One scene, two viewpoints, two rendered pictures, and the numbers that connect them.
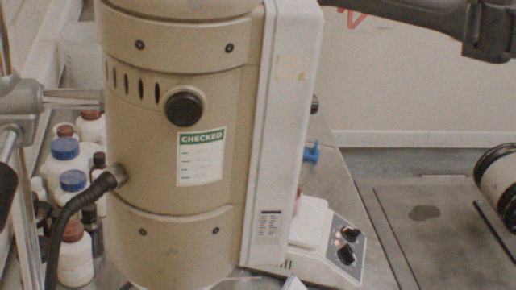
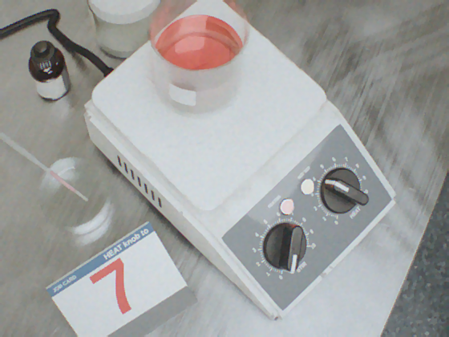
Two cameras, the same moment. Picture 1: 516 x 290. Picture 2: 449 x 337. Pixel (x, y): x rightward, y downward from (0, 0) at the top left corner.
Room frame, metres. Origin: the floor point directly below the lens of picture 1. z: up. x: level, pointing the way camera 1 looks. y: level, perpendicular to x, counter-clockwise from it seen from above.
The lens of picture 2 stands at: (0.55, -0.21, 1.42)
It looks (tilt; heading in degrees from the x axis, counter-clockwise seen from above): 71 degrees down; 32
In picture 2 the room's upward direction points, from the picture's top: 5 degrees clockwise
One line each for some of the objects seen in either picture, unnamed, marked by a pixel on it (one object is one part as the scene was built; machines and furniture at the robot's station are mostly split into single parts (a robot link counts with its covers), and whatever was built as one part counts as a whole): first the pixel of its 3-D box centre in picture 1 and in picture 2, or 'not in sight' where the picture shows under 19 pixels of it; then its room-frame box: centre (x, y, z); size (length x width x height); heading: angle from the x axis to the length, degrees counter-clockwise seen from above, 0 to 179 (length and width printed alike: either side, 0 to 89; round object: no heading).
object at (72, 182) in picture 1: (75, 204); not in sight; (0.76, 0.30, 0.81); 0.06 x 0.06 x 0.11
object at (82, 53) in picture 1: (95, 64); not in sight; (1.23, 0.40, 0.82); 0.18 x 0.13 x 0.15; 57
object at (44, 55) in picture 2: not in sight; (46, 65); (0.72, 0.07, 0.78); 0.03 x 0.03 x 0.07
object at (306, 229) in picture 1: (289, 216); (208, 97); (0.76, -0.06, 0.83); 0.12 x 0.12 x 0.01; 81
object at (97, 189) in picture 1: (87, 196); not in sight; (0.28, 0.10, 1.23); 0.03 x 0.01 x 0.01; 158
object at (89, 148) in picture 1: (85, 163); not in sight; (0.90, 0.32, 0.78); 0.06 x 0.06 x 0.07
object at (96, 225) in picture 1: (90, 228); not in sight; (0.71, 0.26, 0.80); 0.04 x 0.04 x 0.10
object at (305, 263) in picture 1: (300, 238); (233, 146); (0.75, -0.09, 0.79); 0.22 x 0.13 x 0.08; 81
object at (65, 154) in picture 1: (68, 174); not in sight; (0.82, 0.33, 0.81); 0.07 x 0.07 x 0.13
